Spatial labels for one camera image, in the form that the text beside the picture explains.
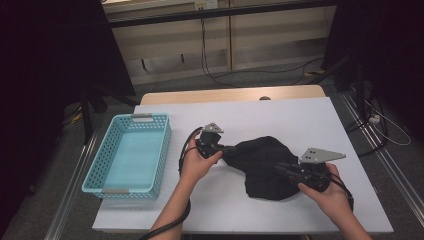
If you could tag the white power plug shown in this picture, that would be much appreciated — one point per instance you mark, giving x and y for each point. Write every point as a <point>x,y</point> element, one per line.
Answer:
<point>374,119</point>

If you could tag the grey table grommet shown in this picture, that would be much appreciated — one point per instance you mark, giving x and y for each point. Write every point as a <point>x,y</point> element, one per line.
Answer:
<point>265,98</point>

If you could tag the aluminium floor rail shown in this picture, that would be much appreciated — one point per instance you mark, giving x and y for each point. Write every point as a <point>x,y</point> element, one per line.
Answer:
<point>401,181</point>
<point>71,186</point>

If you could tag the black metal bar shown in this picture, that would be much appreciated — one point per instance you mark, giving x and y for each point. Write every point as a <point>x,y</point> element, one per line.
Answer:
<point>216,13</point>

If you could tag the white table mat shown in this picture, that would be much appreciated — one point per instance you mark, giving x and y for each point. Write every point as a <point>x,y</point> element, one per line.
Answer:
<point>233,213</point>

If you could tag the person's right hand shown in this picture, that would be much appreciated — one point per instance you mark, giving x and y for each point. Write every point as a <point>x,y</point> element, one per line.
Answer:
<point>333,200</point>

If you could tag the black curtain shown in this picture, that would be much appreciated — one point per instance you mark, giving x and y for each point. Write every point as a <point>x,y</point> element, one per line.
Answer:
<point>393,50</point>
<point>40,66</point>

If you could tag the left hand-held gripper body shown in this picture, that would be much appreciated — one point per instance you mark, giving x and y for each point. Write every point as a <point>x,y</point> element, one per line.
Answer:
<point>210,140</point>

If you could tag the white wall socket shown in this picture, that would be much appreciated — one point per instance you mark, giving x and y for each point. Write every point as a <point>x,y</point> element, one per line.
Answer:
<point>206,4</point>

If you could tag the light blue plastic basket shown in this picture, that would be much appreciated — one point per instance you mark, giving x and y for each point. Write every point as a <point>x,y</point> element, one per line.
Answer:
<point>133,160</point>

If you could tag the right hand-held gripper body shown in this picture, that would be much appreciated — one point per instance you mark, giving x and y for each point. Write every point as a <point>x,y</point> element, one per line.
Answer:
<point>316,155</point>

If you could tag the person's left hand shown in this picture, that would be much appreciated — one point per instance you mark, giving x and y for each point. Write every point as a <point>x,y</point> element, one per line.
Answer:
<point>195,170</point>

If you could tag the black pants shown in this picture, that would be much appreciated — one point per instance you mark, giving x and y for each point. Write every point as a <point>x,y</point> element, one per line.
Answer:
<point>263,173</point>

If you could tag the yellow floor tape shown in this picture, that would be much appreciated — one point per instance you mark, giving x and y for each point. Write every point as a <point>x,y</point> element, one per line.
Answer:
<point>315,72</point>

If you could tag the black metal stand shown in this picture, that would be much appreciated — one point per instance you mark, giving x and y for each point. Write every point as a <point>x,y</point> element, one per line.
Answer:
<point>359,86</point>
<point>87,116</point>

